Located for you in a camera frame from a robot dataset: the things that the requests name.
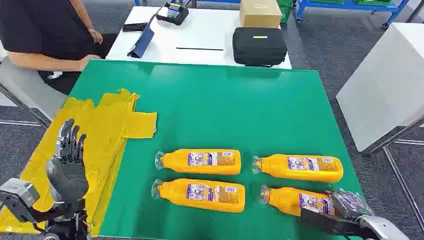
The black handheld device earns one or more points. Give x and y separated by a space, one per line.
173 13

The orange drink bottle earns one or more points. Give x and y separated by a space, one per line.
202 195
205 162
301 167
288 200

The green table mat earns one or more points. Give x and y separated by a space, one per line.
215 112

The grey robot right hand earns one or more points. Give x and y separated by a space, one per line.
348 207

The person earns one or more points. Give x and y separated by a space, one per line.
39 26

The grey side table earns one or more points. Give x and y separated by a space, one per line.
30 89

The green plastic crate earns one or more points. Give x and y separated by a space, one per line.
285 11
371 2
326 1

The blue metal rack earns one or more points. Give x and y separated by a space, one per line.
351 5

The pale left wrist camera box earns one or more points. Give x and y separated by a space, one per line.
18 198

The yellow plastic sheet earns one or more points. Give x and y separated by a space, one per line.
109 132

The black phone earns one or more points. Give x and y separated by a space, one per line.
134 27

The blue folder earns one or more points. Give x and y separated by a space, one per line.
143 41

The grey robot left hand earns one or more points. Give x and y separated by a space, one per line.
68 175

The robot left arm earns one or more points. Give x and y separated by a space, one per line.
69 222

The black zip case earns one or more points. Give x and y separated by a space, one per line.
259 46

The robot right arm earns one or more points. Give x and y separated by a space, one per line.
381 229

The person's left hand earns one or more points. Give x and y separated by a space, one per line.
96 35

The white table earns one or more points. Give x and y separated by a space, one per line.
198 36

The clear plastic hand cover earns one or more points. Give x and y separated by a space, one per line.
352 200

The small white object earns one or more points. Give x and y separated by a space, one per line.
54 75

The thin black strip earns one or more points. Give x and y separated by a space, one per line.
198 49

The pale grey table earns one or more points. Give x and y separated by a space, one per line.
384 86

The person's right hand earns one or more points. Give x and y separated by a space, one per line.
87 62

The cardboard box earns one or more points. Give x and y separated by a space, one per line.
260 13

